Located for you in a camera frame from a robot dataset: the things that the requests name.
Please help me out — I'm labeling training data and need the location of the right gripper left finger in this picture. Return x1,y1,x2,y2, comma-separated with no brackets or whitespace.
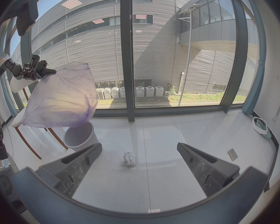
36,143,103,198

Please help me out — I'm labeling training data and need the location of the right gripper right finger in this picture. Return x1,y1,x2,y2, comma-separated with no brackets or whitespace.
177,142,241,198

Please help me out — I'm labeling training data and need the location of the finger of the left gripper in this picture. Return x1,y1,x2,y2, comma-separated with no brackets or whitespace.
42,68,57,77

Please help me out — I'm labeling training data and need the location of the purple plastic bag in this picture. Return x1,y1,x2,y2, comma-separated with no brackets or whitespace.
22,62,98,128

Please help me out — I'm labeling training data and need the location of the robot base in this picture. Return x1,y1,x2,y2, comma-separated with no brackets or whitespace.
0,107,27,215

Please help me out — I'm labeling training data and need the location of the white trash bin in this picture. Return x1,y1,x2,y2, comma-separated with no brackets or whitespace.
63,121,99,152

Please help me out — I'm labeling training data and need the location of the white chair with wooden legs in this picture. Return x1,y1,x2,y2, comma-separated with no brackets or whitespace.
9,75,69,160

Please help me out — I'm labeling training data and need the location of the crumpled white paper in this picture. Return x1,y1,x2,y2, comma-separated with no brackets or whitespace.
123,151,137,167

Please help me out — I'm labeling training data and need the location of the window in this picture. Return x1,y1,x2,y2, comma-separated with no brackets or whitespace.
0,0,266,122

